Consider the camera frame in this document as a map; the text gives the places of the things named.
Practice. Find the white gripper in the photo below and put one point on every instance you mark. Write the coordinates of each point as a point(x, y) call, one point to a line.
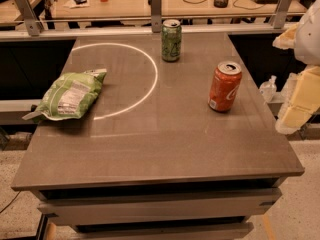
point(309, 37)

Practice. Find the upper cabinet drawer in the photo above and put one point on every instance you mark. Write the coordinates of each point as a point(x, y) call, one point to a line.
point(161, 207)

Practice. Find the background wooden desk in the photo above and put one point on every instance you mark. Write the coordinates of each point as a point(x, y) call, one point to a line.
point(67, 10)

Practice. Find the clear plastic bottle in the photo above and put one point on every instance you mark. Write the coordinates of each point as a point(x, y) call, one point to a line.
point(268, 89)

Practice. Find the lower cabinet drawer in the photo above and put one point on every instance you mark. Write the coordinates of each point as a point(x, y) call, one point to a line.
point(185, 232)

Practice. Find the cabinet drawer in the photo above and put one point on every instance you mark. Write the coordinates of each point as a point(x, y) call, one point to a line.
point(161, 207)
point(185, 232)

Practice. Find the left metal bracket post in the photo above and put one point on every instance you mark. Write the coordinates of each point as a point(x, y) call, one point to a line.
point(33, 25)

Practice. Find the green jalapeno chip bag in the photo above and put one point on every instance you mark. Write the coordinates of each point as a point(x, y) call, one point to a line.
point(70, 96)

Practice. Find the metal bracket post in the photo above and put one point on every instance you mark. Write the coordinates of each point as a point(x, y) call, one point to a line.
point(33, 25)
point(278, 19)
point(156, 15)

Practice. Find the right metal bracket post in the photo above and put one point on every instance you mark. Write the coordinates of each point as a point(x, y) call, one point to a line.
point(278, 19)

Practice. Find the middle metal bracket post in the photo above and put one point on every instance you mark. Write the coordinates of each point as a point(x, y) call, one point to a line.
point(156, 15)

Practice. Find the orange coke can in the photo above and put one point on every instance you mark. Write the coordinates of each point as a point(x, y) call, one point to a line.
point(226, 81)

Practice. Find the green soda can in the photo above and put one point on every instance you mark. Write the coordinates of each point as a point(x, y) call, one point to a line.
point(171, 36)

